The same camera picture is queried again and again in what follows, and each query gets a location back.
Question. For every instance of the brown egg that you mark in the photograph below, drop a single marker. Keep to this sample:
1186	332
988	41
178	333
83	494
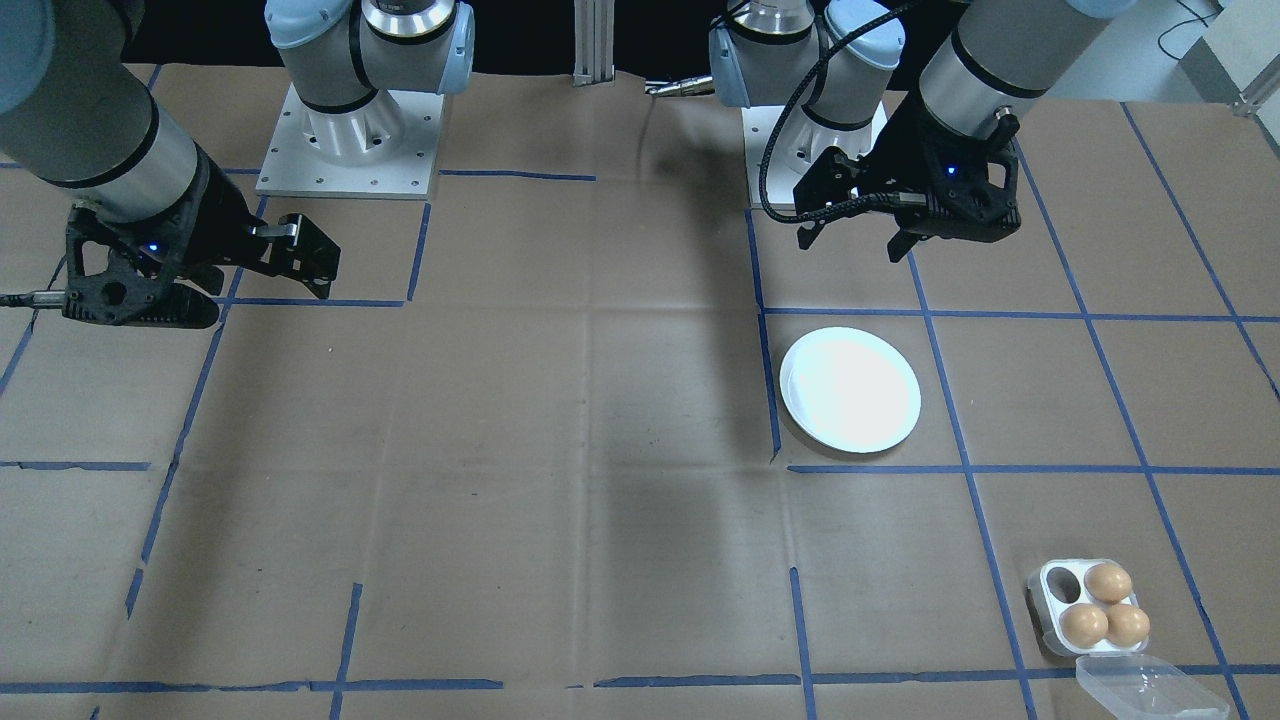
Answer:
1128	625
1108	583
1084	625

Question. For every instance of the aluminium table frame rail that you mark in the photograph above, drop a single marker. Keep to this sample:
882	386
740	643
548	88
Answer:
1260	100

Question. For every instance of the clear plastic tray lid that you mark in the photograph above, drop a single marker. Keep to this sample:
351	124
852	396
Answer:
1150	690

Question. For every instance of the aluminium frame post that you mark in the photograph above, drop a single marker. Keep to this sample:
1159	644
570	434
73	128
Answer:
593	40

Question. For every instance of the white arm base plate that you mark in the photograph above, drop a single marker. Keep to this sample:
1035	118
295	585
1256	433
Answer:
410	170
780	185

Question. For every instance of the white round plate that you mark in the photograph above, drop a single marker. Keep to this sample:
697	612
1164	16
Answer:
850	390

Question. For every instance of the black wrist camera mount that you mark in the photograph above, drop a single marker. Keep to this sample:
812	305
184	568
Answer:
105	285
990	215

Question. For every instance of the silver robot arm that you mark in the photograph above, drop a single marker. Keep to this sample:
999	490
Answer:
90	120
975	85

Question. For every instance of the white four-hole egg tray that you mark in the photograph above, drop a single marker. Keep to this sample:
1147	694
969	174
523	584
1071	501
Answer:
1040	600

